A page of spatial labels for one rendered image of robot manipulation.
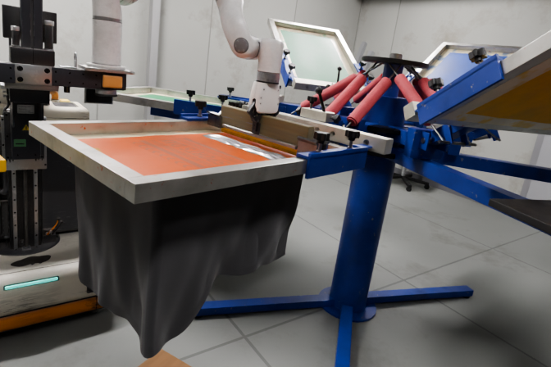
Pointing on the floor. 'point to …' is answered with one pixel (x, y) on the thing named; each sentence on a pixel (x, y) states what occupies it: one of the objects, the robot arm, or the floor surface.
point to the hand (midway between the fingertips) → (261, 128)
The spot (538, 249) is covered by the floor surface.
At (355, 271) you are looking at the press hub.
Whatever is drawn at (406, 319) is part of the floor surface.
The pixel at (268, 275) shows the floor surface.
